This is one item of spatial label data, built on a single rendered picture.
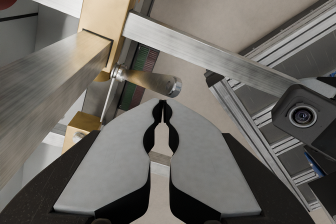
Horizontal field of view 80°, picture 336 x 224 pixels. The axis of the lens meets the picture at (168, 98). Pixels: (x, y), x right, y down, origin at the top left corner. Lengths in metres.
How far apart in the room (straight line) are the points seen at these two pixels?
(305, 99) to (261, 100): 0.92
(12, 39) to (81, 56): 0.35
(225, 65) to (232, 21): 0.90
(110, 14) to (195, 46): 0.11
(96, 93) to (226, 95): 0.70
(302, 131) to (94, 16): 0.25
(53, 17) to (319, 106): 0.53
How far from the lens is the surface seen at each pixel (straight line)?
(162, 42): 0.27
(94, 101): 0.51
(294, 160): 1.50
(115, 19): 0.26
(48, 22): 0.58
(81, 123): 0.40
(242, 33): 1.21
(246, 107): 1.13
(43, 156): 0.80
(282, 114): 0.22
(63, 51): 0.19
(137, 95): 0.47
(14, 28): 0.53
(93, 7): 0.26
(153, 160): 0.42
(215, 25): 1.16
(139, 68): 0.45
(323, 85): 0.33
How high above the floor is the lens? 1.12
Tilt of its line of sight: 62 degrees down
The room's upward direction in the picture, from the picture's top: 180 degrees clockwise
